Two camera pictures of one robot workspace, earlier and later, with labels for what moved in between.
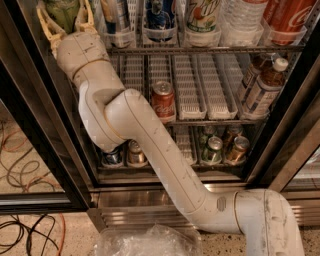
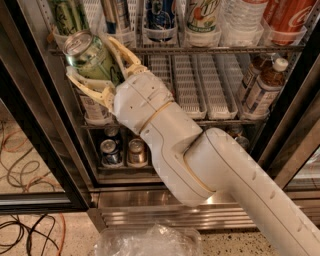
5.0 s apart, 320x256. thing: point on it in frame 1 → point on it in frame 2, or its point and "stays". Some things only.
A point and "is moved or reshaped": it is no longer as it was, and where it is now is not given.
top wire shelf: (111, 52) stays
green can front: (64, 12) is moved or reshaped
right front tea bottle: (265, 91) stays
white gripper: (81, 51) → (141, 99)
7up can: (203, 16) stays
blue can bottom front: (112, 159) stays
